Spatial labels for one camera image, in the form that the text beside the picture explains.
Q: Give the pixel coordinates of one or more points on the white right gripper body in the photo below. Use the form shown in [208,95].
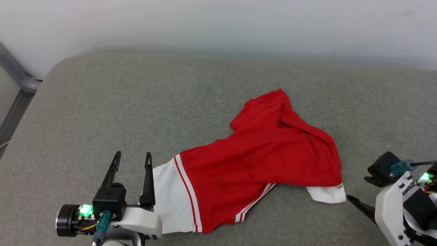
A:
[389,212]

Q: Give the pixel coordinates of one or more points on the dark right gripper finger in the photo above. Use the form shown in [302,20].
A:
[365,208]

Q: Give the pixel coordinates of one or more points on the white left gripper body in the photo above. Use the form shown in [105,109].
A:
[143,220]

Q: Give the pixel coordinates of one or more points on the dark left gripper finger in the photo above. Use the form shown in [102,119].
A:
[112,172]
[148,191]

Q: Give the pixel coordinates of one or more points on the red white basketball jersey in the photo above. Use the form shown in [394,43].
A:
[256,164]

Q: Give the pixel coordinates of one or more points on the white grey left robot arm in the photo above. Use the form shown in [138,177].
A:
[126,237]

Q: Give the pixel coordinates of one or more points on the grey fabric sofa cushion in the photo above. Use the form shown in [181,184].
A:
[102,112]

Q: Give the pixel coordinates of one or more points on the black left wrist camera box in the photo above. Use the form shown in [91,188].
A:
[109,201]

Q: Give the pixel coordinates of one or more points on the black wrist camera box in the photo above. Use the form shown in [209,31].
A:
[382,167]
[109,201]

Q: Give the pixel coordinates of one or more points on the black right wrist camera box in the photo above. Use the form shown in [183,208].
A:
[382,167]

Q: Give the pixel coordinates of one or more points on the grey metal frame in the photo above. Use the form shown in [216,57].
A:
[25,83]

